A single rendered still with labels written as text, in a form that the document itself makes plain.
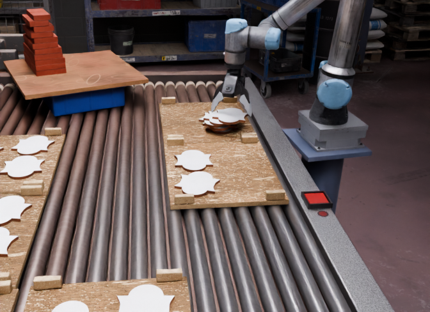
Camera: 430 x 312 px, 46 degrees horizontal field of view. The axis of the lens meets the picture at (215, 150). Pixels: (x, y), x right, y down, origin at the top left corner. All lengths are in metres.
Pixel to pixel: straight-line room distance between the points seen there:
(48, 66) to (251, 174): 1.05
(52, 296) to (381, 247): 2.20
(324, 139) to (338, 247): 0.67
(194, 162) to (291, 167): 0.33
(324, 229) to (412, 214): 2.02
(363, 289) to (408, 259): 1.76
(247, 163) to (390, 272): 1.40
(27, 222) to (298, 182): 0.82
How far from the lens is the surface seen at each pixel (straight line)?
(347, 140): 2.04
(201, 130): 1.95
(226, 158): 1.74
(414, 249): 3.13
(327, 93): 1.82
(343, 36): 1.80
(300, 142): 2.06
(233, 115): 1.93
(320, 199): 1.57
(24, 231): 1.43
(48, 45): 2.26
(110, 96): 2.19
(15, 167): 1.73
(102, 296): 1.19
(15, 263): 1.32
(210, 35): 6.02
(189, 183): 1.56
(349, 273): 1.32
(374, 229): 3.22
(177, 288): 1.19
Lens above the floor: 1.72
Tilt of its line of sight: 26 degrees down
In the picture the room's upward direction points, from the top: 2 degrees clockwise
